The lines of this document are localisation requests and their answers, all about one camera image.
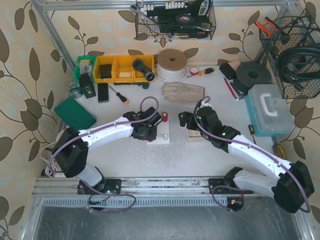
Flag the cream parts tray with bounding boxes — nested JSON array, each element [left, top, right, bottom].
[[186, 129, 207, 143]]

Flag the white peg base plate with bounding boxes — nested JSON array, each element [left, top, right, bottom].
[[146, 117, 170, 145]]

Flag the beige work glove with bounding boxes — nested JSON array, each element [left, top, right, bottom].
[[162, 82, 205, 104]]

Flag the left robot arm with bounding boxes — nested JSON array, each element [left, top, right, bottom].
[[53, 107, 162, 187]]

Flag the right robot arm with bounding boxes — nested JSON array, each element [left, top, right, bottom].
[[178, 102, 315, 214]]

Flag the red tape roll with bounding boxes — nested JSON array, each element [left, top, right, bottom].
[[189, 66, 199, 76]]

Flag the small yellow black screwdriver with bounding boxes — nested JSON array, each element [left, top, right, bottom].
[[248, 124, 256, 144]]

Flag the black aluminium extrusion profile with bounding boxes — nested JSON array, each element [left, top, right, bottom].
[[97, 83, 109, 104]]

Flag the black sponge block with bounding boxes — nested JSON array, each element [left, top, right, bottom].
[[219, 63, 237, 80]]

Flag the black pipe fitting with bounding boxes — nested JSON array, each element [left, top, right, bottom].
[[132, 59, 155, 82]]

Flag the yellow storage bin row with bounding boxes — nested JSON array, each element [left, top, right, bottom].
[[93, 54, 155, 84]]

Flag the black battery charger box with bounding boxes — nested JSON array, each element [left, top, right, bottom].
[[79, 73, 96, 99]]

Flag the black filament spool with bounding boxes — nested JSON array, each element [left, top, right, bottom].
[[233, 61, 272, 94]]

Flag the clear teal toolbox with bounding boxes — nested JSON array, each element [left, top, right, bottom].
[[245, 84, 295, 137]]

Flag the yellow black tape roll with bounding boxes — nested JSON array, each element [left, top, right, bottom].
[[272, 143, 287, 160]]

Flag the green storage bin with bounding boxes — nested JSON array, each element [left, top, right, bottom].
[[73, 56, 96, 83]]

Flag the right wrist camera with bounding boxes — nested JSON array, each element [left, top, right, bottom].
[[200, 96, 211, 108]]

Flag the black orange handled screwdriver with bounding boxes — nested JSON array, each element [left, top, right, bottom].
[[108, 84, 129, 105]]

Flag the red handled tool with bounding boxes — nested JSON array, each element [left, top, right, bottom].
[[223, 77, 246, 101]]

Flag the white cable spool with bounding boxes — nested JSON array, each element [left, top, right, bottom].
[[156, 48, 188, 83]]

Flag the wall wire basket with tools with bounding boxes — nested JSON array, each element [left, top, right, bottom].
[[129, 0, 216, 41]]

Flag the wire basket with black hose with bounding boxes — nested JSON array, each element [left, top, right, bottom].
[[254, 9, 320, 99]]

